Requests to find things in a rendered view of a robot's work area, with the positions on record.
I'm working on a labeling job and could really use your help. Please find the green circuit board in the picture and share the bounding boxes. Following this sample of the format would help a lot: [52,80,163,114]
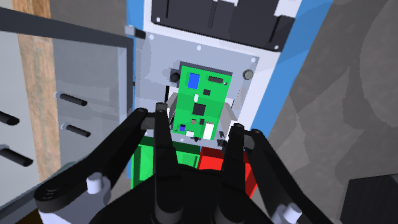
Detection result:
[172,65,232,140]

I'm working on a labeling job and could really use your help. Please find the red open-top bin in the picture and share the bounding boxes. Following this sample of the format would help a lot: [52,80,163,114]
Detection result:
[197,146,257,198]

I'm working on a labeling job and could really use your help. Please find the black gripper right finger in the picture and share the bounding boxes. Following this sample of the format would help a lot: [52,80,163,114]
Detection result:
[214,102,333,224]

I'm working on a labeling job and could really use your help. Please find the green bin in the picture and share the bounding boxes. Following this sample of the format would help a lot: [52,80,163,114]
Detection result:
[131,136,200,189]

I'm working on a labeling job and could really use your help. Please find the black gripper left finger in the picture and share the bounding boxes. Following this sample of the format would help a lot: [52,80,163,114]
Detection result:
[34,92,186,224]

